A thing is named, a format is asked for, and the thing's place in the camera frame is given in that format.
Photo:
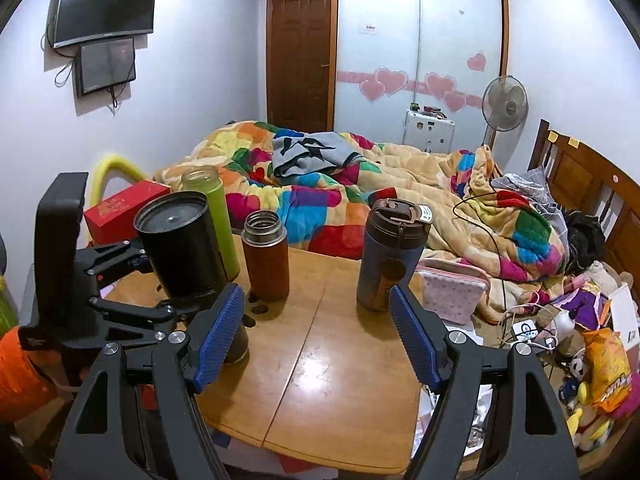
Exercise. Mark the wooden bed headboard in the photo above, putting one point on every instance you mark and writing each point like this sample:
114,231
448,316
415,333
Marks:
580,178

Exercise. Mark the small white cabinet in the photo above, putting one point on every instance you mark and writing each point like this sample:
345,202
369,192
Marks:
430,132

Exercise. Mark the black tumbler cup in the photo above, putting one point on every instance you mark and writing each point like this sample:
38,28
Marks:
178,236

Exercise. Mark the pink dotted pouch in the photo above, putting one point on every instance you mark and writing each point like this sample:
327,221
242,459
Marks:
452,290

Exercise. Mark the colourful patchwork quilt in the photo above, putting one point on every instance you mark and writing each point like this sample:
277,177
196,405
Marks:
336,193

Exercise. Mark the orange snack bag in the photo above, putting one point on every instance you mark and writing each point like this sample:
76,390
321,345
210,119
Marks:
610,381

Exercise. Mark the green bottle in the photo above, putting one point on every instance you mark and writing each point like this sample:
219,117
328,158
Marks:
207,181

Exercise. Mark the white sliding wardrobe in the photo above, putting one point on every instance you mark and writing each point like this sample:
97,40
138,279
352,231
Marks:
395,54

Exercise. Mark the red gift box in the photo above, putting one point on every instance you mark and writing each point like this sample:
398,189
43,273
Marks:
112,219

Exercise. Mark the brown wooden door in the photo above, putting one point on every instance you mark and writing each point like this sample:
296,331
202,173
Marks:
297,63

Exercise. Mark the small wall monitor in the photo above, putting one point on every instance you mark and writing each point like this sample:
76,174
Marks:
103,65

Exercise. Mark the standing electric fan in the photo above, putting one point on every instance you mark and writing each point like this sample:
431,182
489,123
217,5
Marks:
504,107

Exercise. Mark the blue brown travel mug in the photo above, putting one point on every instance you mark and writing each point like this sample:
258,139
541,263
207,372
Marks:
390,254

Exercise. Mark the black bag on bed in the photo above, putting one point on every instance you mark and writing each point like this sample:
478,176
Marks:
585,241

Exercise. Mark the red thermos bottle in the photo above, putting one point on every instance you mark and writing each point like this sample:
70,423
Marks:
265,246

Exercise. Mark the yellow foam tube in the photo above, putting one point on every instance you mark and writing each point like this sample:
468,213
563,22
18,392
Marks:
109,165

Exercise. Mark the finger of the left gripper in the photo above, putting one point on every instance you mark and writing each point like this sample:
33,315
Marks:
113,261
134,326

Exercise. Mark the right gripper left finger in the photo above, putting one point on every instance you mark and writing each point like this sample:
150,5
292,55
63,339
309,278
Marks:
136,415

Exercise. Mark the wall mounted television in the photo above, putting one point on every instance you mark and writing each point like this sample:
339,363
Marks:
78,21

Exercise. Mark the grey black garment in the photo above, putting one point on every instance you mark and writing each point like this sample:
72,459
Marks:
296,154

